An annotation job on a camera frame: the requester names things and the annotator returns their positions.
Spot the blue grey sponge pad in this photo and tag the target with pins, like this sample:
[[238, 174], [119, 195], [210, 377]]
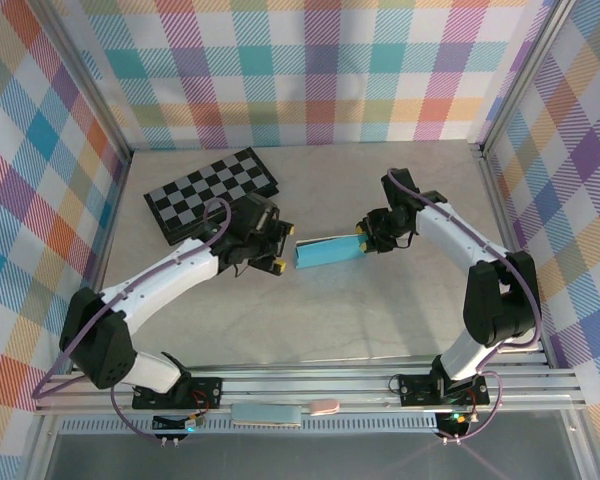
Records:
[[265, 415]]

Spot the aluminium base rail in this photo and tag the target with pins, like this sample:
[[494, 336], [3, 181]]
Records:
[[305, 387]]

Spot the aluminium left corner post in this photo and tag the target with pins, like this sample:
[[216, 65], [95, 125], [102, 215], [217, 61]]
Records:
[[90, 85]]

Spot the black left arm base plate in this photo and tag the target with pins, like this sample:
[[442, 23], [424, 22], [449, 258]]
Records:
[[205, 390]]

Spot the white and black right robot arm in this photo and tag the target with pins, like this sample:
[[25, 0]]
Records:
[[500, 300]]

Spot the pink oval eraser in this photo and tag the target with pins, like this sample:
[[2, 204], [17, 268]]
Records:
[[324, 406]]

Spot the black grey folded chessboard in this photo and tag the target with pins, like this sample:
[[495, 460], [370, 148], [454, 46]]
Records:
[[205, 185]]

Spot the aluminium right side rail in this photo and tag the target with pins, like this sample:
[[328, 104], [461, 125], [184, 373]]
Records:
[[496, 185]]

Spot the aluminium left side rail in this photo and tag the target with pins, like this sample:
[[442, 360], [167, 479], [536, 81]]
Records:
[[102, 260]]

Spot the aluminium corner post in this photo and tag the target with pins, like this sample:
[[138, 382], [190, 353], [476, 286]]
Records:
[[524, 75], [90, 85]]

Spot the blue paper box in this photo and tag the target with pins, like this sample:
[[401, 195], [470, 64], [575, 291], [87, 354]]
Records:
[[330, 252]]

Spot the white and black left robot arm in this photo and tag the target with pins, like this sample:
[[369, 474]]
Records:
[[155, 285]]

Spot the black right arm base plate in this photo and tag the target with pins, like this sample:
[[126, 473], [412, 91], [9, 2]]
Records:
[[415, 387]]

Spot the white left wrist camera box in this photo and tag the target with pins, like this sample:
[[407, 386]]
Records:
[[266, 220]]

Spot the aluminium right corner post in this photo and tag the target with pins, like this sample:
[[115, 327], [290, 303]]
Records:
[[524, 75]]

